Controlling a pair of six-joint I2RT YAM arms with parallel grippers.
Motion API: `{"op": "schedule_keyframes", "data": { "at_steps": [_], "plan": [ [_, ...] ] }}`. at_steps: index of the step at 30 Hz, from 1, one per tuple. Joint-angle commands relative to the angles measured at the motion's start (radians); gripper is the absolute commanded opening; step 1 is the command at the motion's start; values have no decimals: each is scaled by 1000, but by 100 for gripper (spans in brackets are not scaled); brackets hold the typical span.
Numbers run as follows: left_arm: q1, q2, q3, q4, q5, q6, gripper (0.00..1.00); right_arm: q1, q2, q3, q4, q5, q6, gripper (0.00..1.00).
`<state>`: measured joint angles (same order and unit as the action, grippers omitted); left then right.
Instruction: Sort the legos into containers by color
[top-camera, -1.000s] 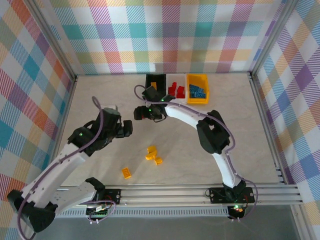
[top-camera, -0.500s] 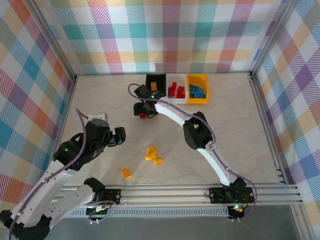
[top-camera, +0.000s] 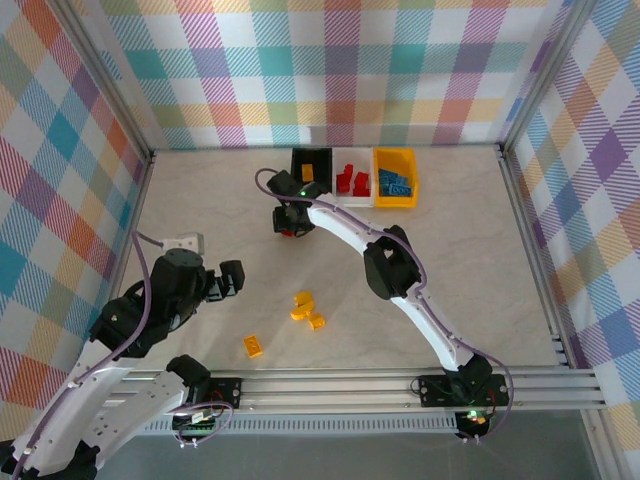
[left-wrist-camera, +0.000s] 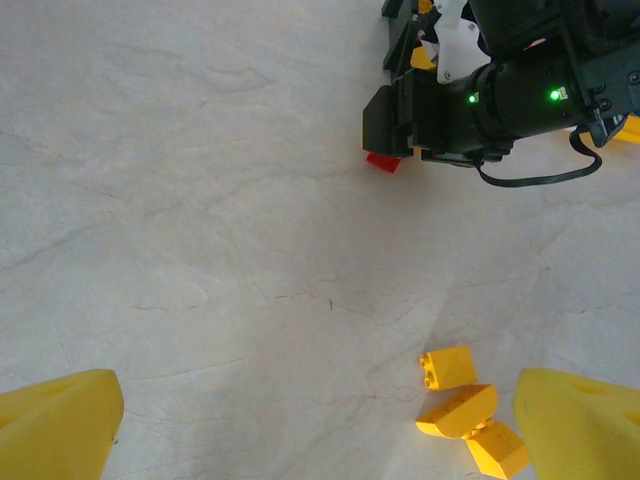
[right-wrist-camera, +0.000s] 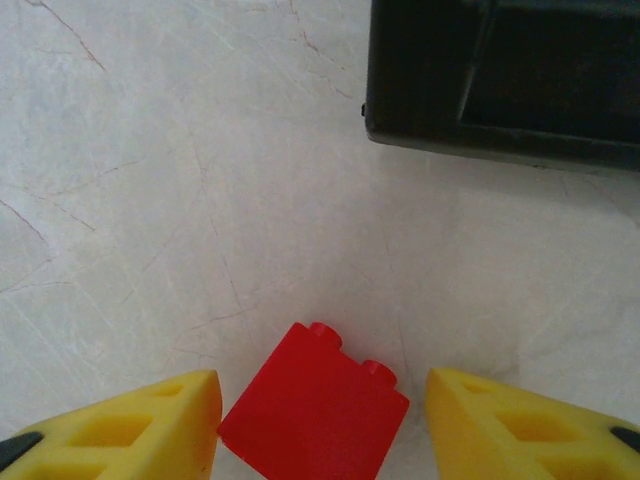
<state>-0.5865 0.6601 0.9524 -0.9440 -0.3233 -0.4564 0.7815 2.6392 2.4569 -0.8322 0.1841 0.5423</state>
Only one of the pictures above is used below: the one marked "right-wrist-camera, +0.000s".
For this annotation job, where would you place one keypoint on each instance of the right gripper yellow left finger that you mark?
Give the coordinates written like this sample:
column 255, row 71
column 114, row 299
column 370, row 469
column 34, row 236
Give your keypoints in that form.
column 115, row 440

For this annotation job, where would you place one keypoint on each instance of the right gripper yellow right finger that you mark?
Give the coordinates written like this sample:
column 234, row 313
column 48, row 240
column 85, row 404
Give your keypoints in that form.
column 525, row 440

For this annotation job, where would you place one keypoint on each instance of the black plastic bin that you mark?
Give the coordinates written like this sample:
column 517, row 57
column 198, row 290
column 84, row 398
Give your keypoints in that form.
column 425, row 75

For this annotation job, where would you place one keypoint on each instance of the red lego brick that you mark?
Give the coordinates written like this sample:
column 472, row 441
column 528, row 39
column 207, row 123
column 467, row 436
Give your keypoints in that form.
column 320, row 415

